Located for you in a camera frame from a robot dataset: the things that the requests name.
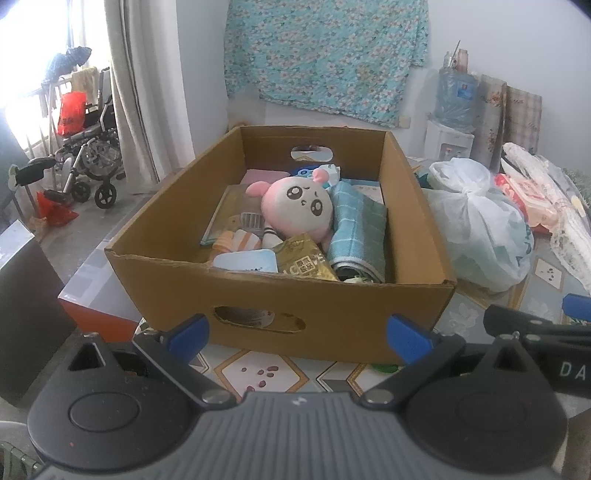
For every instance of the white curtain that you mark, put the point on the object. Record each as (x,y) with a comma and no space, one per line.
(147,92)

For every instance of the blue checked towel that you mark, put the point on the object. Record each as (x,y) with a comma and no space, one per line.
(358,230)

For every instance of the beige bottle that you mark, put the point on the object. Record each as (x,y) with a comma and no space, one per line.
(461,60)

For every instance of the black padded rest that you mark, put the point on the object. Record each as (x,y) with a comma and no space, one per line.
(34,168)

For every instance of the wall socket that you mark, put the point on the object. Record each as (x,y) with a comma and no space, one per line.
(404,122)

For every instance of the dark blue hanging cloth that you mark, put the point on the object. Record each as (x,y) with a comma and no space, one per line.
(69,60)

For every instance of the checked rolled mat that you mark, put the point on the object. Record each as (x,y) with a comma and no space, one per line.
(524,120)

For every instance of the green patterned cloth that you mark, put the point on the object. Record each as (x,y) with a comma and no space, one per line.
(579,180)

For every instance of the wheelchair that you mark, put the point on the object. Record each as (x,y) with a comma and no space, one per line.
(87,152)

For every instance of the dark cabinet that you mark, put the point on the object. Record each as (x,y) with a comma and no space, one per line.
(27,314)

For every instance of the red shopping bag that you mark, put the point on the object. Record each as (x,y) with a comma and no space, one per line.
(71,115)

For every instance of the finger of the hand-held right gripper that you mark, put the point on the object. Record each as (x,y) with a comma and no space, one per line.
(508,318)
(577,308)

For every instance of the white plastic bag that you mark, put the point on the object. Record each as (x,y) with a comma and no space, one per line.
(475,230)

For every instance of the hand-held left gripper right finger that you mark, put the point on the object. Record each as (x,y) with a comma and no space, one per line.
(406,339)

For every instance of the red white tissue pack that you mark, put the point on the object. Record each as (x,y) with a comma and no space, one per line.
(526,203)

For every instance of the beige hanging towel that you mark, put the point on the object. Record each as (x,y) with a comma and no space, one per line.
(85,83)

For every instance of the crumpled red bag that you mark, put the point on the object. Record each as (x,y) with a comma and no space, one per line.
(55,212)

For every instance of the red white stool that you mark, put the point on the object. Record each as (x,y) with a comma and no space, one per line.
(92,295)

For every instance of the gold foil packet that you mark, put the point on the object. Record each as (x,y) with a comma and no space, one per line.
(300,261)

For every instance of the pink pack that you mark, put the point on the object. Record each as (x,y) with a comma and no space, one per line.
(263,177)

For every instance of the brown cardboard box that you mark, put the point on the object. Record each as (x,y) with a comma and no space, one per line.
(277,304)

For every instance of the white tissue packet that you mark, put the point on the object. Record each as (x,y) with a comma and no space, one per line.
(244,262)

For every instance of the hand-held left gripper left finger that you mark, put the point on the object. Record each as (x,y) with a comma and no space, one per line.
(187,337)

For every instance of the pink plush doll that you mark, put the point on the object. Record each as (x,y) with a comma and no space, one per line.
(295,203)

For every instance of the floral rolled mat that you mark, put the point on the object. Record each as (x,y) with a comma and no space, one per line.
(489,115)

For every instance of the blue floral wall cloth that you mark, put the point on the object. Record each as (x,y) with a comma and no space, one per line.
(323,55)

